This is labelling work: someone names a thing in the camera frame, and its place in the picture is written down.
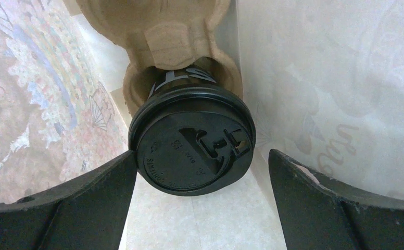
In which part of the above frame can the single cardboard cup carrier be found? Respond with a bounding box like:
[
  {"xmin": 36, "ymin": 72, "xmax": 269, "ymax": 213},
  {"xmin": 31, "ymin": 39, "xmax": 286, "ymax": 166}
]
[{"xmin": 78, "ymin": 1, "xmax": 243, "ymax": 115}]

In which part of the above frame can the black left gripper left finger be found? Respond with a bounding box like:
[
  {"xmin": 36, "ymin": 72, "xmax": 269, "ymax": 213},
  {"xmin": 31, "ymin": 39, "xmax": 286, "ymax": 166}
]
[{"xmin": 0, "ymin": 151, "xmax": 137, "ymax": 249}]

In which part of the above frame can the paper takeout bag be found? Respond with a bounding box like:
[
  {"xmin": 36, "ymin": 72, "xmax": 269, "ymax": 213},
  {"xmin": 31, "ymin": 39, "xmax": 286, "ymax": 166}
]
[{"xmin": 0, "ymin": 1, "xmax": 404, "ymax": 249}]

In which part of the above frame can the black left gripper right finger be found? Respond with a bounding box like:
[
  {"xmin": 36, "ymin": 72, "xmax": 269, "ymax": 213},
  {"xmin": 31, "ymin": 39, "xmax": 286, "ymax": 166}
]
[{"xmin": 268, "ymin": 149, "xmax": 404, "ymax": 249}]

